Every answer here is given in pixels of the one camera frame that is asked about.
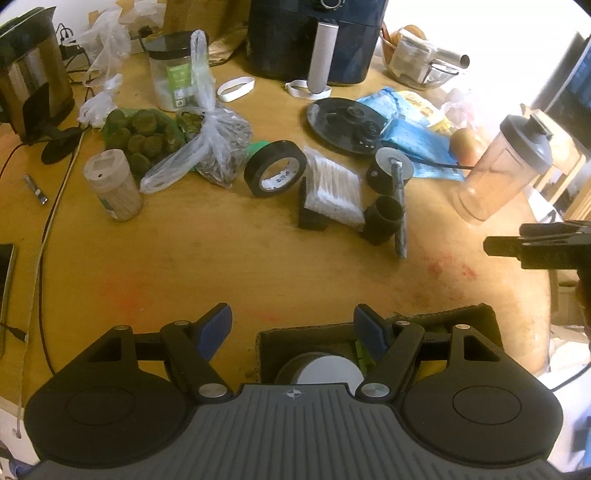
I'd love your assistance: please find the dark blue air fryer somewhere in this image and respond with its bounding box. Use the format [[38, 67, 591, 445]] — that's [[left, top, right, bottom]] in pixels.
[[246, 0, 388, 94]]

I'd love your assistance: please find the computer monitor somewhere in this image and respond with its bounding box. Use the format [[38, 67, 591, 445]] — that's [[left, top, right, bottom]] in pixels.
[[532, 34, 590, 151]]

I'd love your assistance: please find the white paper ring under handle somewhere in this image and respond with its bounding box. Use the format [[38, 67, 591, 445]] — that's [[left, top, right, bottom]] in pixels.
[[283, 79, 333, 101]]

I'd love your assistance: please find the black kettle base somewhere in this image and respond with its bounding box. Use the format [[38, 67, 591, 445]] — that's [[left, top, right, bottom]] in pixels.
[[305, 98, 389, 155]]

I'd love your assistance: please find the marbled grey stick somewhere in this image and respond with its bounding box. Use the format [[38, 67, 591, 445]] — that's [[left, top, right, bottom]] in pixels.
[[389, 157, 409, 260]]

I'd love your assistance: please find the clear shaker bottle grey lid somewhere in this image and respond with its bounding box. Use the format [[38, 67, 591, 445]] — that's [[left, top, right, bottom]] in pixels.
[[453, 114, 552, 223]]

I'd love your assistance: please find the kiwi fruit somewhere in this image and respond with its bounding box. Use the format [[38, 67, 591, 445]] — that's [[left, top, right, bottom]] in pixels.
[[449, 128, 484, 167]]

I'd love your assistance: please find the small black rectangular block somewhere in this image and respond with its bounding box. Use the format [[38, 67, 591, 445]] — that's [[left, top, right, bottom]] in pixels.
[[297, 177, 329, 231]]

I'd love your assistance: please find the clear bag of seeds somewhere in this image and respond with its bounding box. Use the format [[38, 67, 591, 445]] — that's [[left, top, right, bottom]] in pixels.
[[140, 30, 252, 194]]

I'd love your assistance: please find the blue wipes packet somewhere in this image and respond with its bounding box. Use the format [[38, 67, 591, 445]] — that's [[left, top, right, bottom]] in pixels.
[[358, 87, 465, 182]]

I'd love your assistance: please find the black power cable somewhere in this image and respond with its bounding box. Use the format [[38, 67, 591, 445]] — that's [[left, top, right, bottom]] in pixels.
[[0, 124, 89, 375]]

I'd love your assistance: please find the yellow snack packet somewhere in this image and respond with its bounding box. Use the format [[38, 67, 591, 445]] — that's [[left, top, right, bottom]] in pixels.
[[399, 90, 458, 137]]

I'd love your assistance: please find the metal nail clipper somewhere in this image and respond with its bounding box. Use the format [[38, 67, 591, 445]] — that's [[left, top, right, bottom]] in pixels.
[[23, 174, 48, 205]]

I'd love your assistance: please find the black cylindrical cup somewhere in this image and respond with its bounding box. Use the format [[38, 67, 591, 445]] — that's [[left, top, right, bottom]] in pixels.
[[362, 195, 404, 246]]

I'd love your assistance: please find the cotton swab clear box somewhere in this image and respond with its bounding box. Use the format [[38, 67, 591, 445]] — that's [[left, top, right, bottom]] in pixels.
[[304, 146, 365, 229]]

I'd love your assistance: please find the bag of green balls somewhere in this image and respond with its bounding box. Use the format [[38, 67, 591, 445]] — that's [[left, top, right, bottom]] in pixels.
[[101, 109, 185, 182]]

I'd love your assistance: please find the glass bowl with items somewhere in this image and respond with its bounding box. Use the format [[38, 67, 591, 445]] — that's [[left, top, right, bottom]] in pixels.
[[380, 25, 471, 90]]

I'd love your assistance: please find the white crumpled plastic bag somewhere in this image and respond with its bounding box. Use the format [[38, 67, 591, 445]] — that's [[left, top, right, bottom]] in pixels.
[[78, 73, 123, 128]]

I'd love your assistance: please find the stainless electric kettle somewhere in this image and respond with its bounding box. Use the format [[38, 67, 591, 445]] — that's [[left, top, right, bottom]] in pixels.
[[1, 7, 74, 143]]

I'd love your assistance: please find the black kettle base cable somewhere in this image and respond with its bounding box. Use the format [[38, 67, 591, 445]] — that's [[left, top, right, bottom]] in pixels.
[[413, 156, 477, 171]]

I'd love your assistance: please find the white lidded round jar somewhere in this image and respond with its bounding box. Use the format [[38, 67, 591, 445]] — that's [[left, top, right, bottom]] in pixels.
[[274, 352, 363, 395]]

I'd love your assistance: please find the toothpick dispenser jar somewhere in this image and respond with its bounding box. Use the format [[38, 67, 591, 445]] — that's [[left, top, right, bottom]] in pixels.
[[83, 149, 143, 222]]

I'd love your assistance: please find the grey topped black puck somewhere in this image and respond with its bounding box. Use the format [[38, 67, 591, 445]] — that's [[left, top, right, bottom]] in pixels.
[[366, 147, 415, 195]]

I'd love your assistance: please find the green label clear jar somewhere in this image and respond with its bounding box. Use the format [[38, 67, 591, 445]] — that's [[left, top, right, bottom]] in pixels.
[[143, 31, 197, 112]]

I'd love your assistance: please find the green plastic piece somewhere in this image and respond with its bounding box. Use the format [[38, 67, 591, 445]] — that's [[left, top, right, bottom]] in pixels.
[[245, 140, 270, 158]]

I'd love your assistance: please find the green hand cream tube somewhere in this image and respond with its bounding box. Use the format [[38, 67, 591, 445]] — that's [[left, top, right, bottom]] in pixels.
[[355, 340, 375, 376]]

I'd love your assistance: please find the black electrical tape roll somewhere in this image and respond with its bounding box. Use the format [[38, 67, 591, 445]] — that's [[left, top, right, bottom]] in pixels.
[[243, 140, 307, 198]]

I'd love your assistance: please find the brown paper bag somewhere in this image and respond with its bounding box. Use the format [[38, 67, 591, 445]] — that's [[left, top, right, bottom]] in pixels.
[[208, 26, 247, 67]]

